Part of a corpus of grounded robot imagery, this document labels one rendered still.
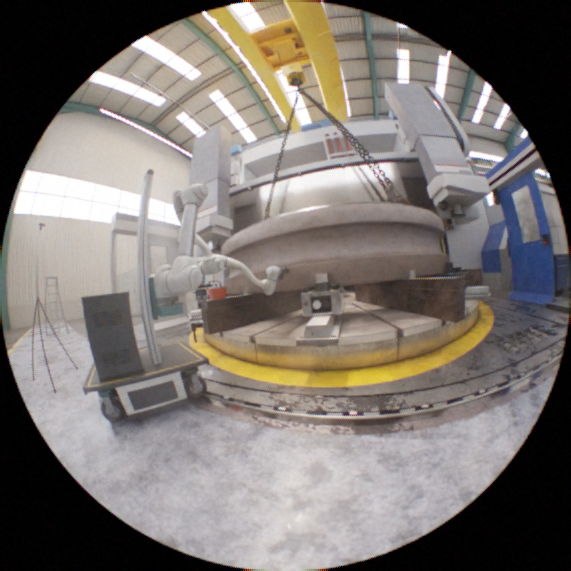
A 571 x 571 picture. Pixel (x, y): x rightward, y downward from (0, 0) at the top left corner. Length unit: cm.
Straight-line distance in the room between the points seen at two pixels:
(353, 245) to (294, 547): 236
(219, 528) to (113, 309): 120
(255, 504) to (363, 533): 40
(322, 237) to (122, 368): 221
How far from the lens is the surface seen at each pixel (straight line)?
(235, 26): 1098
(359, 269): 205
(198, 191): 136
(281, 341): 170
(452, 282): 180
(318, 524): 83
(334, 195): 572
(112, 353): 135
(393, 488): 91
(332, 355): 166
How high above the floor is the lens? 79
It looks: 1 degrees down
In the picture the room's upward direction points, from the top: 6 degrees counter-clockwise
